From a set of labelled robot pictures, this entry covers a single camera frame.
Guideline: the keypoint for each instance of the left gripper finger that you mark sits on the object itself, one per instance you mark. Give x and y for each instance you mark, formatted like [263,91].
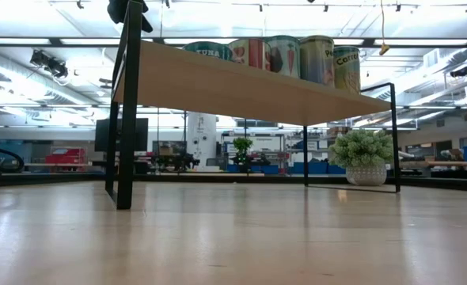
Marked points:
[146,20]

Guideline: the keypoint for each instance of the short green tuna fish can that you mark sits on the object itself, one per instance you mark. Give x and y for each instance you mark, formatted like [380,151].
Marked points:
[207,50]

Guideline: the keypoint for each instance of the tall red tomato can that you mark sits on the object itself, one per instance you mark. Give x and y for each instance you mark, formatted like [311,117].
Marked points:
[249,53]

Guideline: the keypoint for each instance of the tall mixed vegetables can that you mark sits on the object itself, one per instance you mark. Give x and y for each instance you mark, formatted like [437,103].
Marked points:
[283,55]

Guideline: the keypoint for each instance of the tall peaches can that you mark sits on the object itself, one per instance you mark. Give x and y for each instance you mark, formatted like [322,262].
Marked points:
[316,59]

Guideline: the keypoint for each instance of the tall carrots can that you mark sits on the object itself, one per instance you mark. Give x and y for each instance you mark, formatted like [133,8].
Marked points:
[346,69]

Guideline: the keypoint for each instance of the black flat monitor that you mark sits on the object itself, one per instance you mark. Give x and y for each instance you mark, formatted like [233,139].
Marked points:
[142,134]

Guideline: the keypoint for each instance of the white round column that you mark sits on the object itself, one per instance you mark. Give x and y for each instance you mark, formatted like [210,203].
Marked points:
[201,134]

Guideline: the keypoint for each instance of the black background robot arms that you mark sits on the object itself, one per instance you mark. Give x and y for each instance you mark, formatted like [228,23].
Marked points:
[178,161]

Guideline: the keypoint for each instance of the red tool cart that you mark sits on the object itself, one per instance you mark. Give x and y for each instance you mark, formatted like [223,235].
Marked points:
[65,156]

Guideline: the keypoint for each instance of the tall leafy potted plant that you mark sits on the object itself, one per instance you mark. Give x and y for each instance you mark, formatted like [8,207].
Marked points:
[242,144]

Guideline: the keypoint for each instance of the white board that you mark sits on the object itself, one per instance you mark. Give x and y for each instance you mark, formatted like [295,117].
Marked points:
[265,143]

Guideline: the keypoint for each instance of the blue storage bin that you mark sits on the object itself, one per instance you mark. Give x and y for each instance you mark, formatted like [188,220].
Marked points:
[269,169]
[318,168]

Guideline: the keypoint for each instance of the yellow hanging pendant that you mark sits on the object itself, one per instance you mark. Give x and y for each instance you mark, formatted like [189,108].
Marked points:
[384,49]

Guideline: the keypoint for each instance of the bushy succulent in white pot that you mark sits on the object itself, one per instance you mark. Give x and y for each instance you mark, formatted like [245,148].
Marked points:
[360,150]

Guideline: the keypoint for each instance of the black ceiling fixture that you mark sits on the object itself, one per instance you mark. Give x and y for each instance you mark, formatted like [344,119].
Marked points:
[460,72]

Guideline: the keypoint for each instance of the wooden background table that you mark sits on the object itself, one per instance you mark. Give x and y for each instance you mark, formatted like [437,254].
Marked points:
[455,164]

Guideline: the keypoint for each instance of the black ceiling camera rig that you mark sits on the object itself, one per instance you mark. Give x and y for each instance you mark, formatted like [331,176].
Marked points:
[49,63]

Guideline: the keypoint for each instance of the wooden shelf black metal frame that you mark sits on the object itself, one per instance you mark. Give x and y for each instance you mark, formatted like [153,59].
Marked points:
[237,87]

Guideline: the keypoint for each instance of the black aluminium rig frame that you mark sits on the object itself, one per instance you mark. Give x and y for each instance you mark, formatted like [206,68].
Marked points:
[59,179]

